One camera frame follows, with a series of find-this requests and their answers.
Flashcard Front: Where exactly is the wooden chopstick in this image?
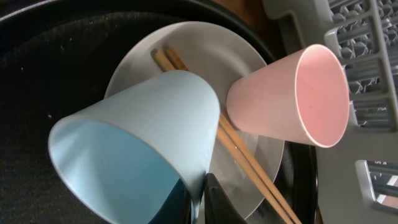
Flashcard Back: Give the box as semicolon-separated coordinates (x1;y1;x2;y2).
151;49;300;223
164;46;303;224

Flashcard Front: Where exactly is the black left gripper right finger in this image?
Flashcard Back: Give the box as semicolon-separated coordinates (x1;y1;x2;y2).
204;173;246;224

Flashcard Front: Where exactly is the grey dishwasher rack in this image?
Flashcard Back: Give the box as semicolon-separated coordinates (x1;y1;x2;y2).
263;0;397;223

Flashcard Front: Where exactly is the grey round plate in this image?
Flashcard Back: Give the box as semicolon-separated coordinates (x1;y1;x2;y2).
105;21;266;218

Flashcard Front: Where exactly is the light blue plastic cup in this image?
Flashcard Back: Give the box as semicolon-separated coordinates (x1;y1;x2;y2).
48;70;220;223

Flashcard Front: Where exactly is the black round tray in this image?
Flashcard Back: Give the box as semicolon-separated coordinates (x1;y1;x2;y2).
0;0;318;224

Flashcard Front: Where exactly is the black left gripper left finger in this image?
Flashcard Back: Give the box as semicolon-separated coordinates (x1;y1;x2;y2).
149;179;192;224

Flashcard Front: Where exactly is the pink plastic cup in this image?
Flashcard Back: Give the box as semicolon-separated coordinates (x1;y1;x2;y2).
226;44;349;148

